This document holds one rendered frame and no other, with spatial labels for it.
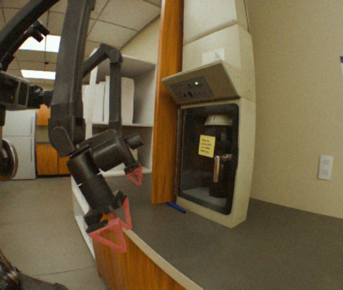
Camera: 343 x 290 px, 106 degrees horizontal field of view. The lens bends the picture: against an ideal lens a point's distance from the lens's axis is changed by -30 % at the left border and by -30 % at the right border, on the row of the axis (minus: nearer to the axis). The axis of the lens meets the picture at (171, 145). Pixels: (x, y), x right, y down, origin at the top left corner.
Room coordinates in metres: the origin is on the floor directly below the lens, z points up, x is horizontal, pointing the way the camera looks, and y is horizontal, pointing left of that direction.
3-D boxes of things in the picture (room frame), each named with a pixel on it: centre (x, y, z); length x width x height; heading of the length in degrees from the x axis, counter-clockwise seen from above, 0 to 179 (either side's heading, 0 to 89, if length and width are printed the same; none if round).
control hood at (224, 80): (0.68, -0.09, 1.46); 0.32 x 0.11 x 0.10; 38
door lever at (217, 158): (0.61, -0.17, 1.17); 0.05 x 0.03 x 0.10; 128
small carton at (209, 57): (0.63, -0.13, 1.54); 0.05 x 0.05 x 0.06; 52
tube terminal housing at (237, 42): (0.80, -0.23, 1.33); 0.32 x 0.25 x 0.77; 38
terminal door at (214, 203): (0.71, -0.13, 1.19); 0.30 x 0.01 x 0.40; 38
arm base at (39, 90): (0.79, 0.69, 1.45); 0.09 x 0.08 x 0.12; 6
